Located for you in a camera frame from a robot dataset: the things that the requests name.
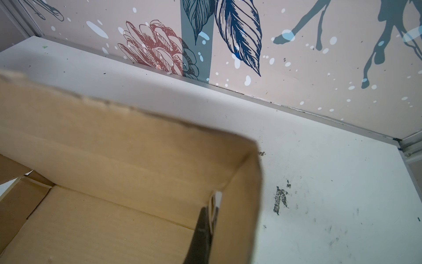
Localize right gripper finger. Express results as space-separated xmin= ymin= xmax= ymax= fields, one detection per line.
xmin=183 ymin=207 xmax=213 ymax=264

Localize brown cardboard box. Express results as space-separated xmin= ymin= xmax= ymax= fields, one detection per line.
xmin=1 ymin=71 xmax=262 ymax=264

